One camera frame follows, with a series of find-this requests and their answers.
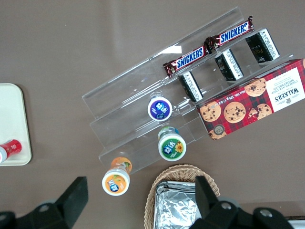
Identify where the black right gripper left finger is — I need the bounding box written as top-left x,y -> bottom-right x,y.
16,176 -> 89,229

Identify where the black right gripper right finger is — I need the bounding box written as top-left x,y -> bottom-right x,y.
190,176 -> 240,229

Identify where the light wicker basket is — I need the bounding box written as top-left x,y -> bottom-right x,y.
144,164 -> 221,229

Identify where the beige plastic tray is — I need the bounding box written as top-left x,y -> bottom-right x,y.
0,83 -> 32,167

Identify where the orange-lidded gum jar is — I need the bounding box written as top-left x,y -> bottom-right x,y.
102,156 -> 133,197

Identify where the green-lidded gum jar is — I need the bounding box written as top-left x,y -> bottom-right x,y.
157,126 -> 187,162

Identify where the red-lidded gum jar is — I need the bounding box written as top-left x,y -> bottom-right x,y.
0,139 -> 23,164

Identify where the white snack bin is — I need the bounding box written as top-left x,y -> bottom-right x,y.
285,216 -> 305,229

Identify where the red Walkers cookie box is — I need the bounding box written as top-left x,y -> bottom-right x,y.
196,59 -> 305,141

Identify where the purple-lidded gum jar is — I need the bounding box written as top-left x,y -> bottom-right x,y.
147,94 -> 173,122

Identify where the small black white box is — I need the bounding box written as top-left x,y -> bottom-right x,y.
178,71 -> 204,103
245,28 -> 281,64
214,48 -> 245,82

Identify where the clear acrylic tiered stand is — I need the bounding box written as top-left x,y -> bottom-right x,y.
81,6 -> 296,177

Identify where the Snickers chocolate bar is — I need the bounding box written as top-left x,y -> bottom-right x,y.
204,15 -> 255,50
163,45 -> 212,79

